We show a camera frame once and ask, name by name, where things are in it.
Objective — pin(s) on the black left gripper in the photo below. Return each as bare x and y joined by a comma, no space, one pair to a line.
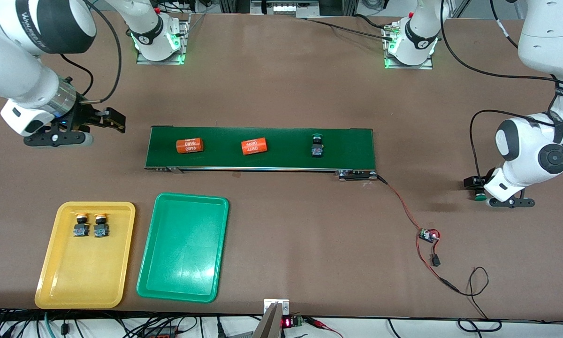
474,182

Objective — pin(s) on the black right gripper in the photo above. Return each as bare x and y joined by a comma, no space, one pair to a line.
84,115

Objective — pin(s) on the green push button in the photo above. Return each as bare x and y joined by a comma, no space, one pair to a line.
317,150
480,196

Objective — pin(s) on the orange printed cylinder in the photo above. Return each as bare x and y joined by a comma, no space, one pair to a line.
190,146
254,146

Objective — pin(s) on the yellow push button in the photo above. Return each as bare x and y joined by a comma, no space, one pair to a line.
80,230
101,230

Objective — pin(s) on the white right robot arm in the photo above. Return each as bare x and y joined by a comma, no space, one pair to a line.
14,75

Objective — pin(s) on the small circuit board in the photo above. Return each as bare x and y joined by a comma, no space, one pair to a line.
428,235

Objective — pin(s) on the black connector plug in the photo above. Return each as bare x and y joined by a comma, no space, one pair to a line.
435,260

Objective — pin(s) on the green plastic tray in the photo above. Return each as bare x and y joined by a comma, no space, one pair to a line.
183,249

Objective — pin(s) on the yellow plastic tray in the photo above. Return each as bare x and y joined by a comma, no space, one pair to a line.
84,272

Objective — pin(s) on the green conveyor belt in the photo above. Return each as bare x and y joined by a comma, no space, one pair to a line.
281,159

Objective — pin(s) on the red clip lead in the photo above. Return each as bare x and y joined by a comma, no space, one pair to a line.
321,324

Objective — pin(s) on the red digit display module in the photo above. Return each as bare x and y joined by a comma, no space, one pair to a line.
287,322

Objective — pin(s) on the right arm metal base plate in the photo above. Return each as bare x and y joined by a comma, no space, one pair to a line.
186,37

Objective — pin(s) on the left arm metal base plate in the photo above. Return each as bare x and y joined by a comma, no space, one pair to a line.
410,67

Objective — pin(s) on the aluminium frame rail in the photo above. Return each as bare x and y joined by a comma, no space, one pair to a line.
286,7

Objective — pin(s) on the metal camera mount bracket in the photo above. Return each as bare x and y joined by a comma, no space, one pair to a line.
274,324

